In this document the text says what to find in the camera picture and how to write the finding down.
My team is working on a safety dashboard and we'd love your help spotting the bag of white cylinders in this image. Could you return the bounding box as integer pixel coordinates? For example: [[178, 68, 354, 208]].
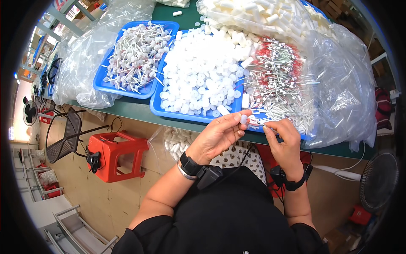
[[196, 0, 337, 48]]

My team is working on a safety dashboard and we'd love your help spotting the white power cable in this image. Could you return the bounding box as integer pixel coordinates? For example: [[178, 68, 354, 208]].
[[312, 142, 367, 182]]

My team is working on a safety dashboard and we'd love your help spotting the small black standing fan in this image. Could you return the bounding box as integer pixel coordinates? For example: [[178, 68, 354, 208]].
[[22, 96, 39, 127]]

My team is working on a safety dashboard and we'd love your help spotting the clear bag of white tubes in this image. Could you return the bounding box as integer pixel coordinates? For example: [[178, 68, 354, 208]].
[[148, 125, 205, 174]]

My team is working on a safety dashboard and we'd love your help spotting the pile of assembled cap rods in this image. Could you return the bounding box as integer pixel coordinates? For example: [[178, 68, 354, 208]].
[[100, 22, 175, 95]]

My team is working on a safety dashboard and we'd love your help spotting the large blue plastic tray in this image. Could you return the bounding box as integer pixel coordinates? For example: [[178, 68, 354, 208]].
[[149, 29, 313, 141]]

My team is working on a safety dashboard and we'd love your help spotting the metal shelving with goods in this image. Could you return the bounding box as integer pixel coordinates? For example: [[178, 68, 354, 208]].
[[17, 0, 110, 97]]

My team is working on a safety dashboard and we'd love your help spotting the red bag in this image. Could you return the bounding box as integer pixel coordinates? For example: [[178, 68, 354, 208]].
[[375, 88, 394, 131]]

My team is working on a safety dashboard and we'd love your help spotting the person's left hand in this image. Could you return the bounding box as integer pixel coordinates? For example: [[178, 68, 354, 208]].
[[187, 109, 253, 165]]

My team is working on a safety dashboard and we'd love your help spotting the silver bracelet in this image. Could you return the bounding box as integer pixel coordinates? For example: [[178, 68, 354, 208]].
[[176, 161, 198, 181]]

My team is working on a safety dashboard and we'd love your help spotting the person's body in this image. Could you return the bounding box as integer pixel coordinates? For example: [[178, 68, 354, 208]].
[[112, 166, 330, 254]]

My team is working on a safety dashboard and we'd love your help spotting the person's right hand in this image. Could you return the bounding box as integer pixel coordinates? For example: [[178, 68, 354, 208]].
[[262, 119, 305, 182]]

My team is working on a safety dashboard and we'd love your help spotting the large black floor fan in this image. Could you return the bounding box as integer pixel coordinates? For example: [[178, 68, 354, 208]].
[[359, 151, 400, 213]]

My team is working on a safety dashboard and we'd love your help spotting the small red box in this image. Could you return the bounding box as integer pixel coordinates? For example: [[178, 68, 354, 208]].
[[348, 204, 372, 226]]

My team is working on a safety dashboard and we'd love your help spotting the pile of loose white cylinders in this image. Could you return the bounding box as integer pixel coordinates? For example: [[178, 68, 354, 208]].
[[194, 17, 264, 62]]

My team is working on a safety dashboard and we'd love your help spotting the thin rod with white sleeve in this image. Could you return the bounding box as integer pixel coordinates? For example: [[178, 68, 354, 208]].
[[248, 119, 280, 134]]

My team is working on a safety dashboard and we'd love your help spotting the black wrist band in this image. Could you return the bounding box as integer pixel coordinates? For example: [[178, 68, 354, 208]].
[[270, 163, 314, 192], [180, 151, 224, 191]]

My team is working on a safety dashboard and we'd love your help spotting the pile of white disc caps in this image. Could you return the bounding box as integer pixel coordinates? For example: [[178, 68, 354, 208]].
[[159, 28, 251, 117]]

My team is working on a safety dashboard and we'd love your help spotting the small blue plastic tray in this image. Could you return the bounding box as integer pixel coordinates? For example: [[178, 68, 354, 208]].
[[93, 20, 180, 100]]

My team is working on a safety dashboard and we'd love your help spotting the black mesh chair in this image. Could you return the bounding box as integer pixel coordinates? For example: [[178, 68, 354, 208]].
[[45, 107, 110, 164]]

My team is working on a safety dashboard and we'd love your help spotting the red plastic stool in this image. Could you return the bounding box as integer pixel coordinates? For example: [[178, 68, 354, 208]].
[[87, 130, 150, 183]]

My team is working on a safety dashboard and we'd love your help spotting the red plastic seat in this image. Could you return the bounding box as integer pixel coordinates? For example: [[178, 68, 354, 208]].
[[256, 144, 314, 199]]

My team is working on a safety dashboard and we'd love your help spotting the grey metal frame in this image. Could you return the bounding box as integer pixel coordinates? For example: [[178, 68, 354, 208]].
[[44, 204, 120, 254]]

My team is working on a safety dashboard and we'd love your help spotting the grey metal shelf rack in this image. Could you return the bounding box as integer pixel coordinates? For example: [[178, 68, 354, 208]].
[[12, 142, 64, 204]]

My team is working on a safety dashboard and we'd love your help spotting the clear bag of thin rods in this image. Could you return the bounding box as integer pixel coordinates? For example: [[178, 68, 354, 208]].
[[300, 22, 379, 153]]

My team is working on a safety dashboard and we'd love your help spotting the crumpled clear plastic bag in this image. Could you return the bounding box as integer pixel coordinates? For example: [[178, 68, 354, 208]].
[[52, 0, 156, 109]]

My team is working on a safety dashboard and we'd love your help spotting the pile of red-tipped thin rods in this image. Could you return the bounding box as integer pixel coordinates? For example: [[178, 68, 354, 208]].
[[243, 36, 321, 135]]

